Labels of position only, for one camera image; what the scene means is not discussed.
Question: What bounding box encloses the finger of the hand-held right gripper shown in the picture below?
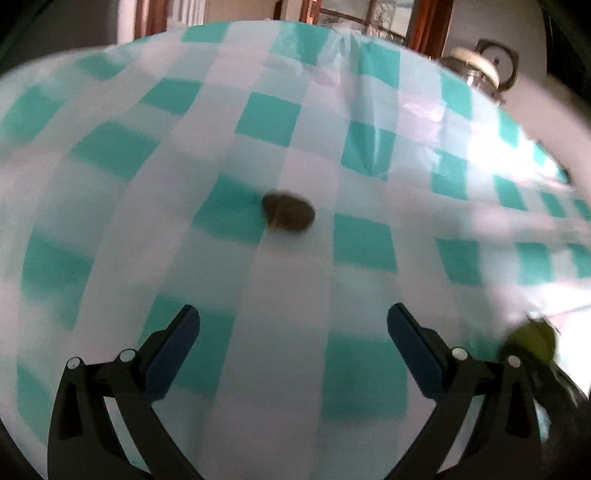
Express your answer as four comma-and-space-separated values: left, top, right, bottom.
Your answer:
531, 362, 591, 416

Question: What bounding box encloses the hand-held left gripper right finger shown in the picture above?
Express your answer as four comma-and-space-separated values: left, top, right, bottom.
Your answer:
387, 303, 543, 480

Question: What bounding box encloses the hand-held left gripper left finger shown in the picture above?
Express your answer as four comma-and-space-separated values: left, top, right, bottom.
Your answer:
47, 305, 204, 480

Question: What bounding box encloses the large green tomato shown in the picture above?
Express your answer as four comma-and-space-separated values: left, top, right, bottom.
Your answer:
499, 315, 560, 367

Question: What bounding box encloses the dark dried mushroom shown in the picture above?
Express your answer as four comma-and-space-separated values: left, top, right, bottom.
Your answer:
261, 190, 317, 232

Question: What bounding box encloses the teal white checkered tablecloth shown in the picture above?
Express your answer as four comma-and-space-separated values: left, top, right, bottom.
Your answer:
0, 19, 591, 480

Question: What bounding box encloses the metal kettle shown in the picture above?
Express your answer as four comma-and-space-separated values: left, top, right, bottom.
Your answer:
438, 39, 520, 103

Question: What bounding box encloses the wooden window frame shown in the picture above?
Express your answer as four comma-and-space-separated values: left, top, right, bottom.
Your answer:
274, 0, 455, 58

